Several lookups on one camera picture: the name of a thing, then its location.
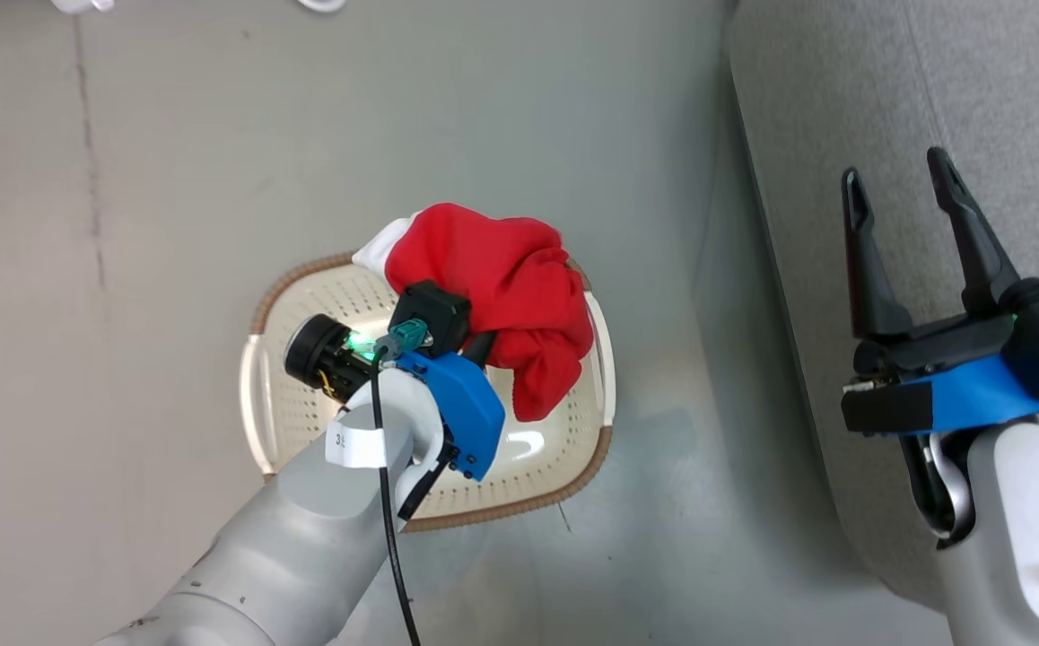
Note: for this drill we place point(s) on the teal left camera connector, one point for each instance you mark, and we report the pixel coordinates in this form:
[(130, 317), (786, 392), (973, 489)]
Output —
[(405, 336)]

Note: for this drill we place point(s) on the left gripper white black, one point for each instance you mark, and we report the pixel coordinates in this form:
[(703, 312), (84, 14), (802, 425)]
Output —
[(412, 422)]

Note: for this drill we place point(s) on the blue right camera mount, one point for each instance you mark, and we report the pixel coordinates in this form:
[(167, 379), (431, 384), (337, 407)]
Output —
[(968, 404)]

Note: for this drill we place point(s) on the grey fabric sofa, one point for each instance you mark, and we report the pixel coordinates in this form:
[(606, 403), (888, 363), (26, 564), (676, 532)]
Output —
[(842, 90)]

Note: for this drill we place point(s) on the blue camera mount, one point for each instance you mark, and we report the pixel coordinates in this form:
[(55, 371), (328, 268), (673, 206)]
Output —
[(470, 413), (968, 404)]

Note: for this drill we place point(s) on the blue left camera mount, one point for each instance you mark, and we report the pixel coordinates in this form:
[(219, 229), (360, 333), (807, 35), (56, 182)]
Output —
[(470, 413)]

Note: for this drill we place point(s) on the beige plastic laundry basket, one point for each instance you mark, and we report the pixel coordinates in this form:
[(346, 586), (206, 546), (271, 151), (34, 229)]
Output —
[(537, 475)]

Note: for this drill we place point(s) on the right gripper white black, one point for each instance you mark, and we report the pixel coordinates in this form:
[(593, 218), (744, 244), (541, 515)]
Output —
[(950, 345)]

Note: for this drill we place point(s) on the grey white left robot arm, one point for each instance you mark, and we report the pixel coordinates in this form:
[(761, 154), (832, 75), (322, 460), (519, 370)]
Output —
[(304, 538)]

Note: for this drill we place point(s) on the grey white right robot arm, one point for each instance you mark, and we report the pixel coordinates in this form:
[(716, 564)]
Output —
[(1022, 520)]

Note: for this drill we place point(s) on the red and white garment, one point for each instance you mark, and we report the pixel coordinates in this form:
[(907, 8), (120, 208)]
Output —
[(510, 278)]

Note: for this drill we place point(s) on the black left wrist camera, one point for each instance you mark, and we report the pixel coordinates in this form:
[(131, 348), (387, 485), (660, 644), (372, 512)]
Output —
[(434, 309)]

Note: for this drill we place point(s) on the white power strip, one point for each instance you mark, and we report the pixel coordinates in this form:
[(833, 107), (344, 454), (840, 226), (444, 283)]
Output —
[(80, 4)]

